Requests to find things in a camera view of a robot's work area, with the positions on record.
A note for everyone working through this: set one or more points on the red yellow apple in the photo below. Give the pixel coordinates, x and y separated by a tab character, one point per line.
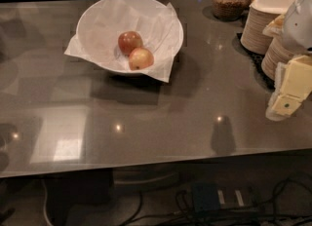
140	58

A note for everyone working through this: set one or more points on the white paper liner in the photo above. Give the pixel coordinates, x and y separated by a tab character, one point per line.
156	31

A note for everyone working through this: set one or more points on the white foam clamshell box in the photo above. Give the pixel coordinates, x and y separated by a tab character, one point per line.
272	6

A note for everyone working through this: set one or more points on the rear stack paper plates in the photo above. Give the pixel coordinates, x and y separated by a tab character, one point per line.
253	38

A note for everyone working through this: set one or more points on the front stack paper plates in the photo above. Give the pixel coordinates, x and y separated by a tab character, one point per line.
276	53

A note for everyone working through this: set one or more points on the white bowl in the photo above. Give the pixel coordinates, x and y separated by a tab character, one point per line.
97	25

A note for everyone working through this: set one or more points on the black rubber mat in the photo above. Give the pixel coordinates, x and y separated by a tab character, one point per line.
259	74

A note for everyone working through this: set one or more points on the stack paper plates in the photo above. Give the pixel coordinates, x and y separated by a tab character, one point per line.
253	38
276	53

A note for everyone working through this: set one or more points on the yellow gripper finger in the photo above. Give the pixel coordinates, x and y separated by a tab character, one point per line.
294	83

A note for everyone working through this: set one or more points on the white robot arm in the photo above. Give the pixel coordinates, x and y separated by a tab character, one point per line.
293	80

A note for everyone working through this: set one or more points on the dark power adapter box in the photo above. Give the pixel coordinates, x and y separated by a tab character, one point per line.
205	197

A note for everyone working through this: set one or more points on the red apple left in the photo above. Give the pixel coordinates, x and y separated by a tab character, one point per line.
128	41

